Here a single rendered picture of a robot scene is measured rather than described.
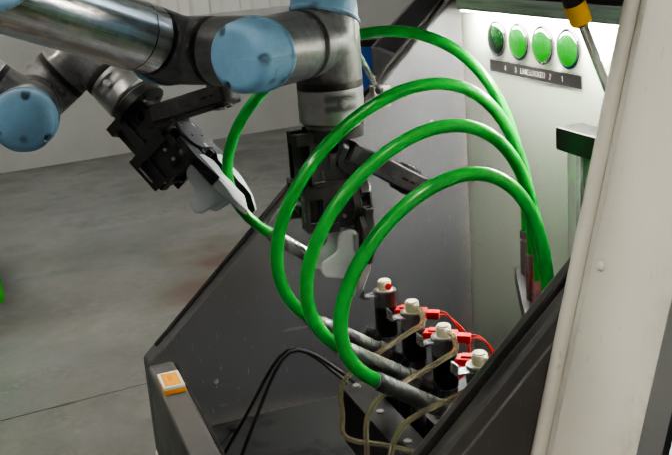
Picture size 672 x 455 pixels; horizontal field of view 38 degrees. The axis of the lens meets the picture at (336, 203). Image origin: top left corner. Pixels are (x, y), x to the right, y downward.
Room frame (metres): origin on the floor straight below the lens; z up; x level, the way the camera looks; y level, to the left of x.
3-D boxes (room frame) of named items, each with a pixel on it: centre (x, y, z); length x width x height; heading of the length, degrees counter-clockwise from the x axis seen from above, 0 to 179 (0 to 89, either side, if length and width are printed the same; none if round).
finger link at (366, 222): (1.08, -0.03, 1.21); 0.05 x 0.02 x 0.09; 19
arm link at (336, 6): (1.09, 0.00, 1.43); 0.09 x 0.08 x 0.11; 144
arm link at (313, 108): (1.09, 0.00, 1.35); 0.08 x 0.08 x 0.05
